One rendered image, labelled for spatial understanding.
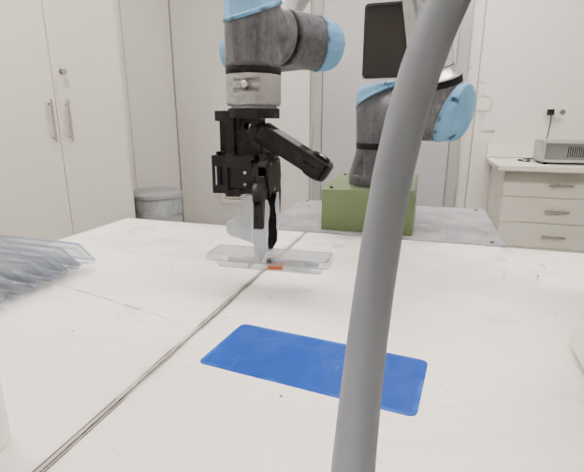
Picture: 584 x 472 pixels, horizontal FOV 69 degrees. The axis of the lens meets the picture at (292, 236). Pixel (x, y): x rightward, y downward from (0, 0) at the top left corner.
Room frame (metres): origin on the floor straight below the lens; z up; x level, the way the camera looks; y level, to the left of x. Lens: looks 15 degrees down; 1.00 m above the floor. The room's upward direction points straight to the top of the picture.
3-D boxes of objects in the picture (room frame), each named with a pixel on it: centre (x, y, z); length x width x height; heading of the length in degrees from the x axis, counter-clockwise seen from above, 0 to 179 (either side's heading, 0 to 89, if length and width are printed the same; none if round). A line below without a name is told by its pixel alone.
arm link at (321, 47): (0.70, -0.01, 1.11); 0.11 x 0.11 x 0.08; 43
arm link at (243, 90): (0.61, 0.05, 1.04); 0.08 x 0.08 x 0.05
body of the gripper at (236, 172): (0.62, 0.06, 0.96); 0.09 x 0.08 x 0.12; 78
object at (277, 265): (0.61, 0.03, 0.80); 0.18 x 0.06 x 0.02; 78
